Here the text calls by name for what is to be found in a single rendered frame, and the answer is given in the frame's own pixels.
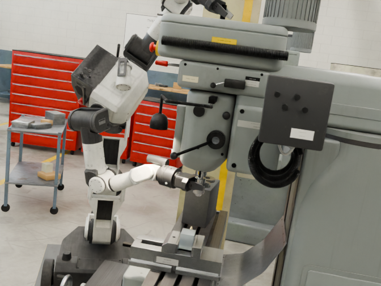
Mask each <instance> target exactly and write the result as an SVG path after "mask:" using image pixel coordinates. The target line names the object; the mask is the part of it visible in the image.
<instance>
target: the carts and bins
mask: <svg viewBox="0 0 381 286"><path fill-rule="evenodd" d="M65 115H66V114H65V113H62V112H59V111H45V117H32V116H24V115H21V117H20V118H18V119H16V120H13V121H12V125H11V126H10V127H9V128H7V150H6V172H5V195H4V204H3V205H2V206H1V210H2V211H3V212H7V211H9V209H10V206H9V204H8V192H9V184H15V186H16V187H17V188H20V187H22V185H29V186H47V187H54V195H53V206H52V207H51V208H50V213H51V214H53V215H55V214H57V213H58V208H57V207H56V201H57V189H58V190H60V191H61V190H63V189H64V185H63V184H62V180H63V171H64V157H65V142H66V128H67V119H65ZM11 132H20V146H19V161H18V163H17V164H16V166H15V167H14V169H13V170H12V172H11V173H10V174H9V171H10V149H11ZM23 133H36V134H49V135H56V136H58V140H57V155H56V163H50V162H27V161H22V152H23ZM62 134H63V142H62V157H61V164H59V163H60V148H61V136H62Z"/></svg>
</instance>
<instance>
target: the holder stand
mask: <svg viewBox="0 0 381 286"><path fill-rule="evenodd" d="M204 177H205V178H206V182H208V183H210V184H209V188H205V192H204V194H203V195H201V196H196V195H195V194H194V193H193V190H190V191H188V192H185V199H184V208H183V216H182V221H181V222H182V223H184V224H189V225H194V226H199V227H202V228H206V226H207V225H208V223H209V222H210V220H211V219H212V218H213V216H214V215H215V211H216V206H217V199H218V191H219V184H220V180H219V179H216V178H214V177H212V176H208V175H207V176H204Z"/></svg>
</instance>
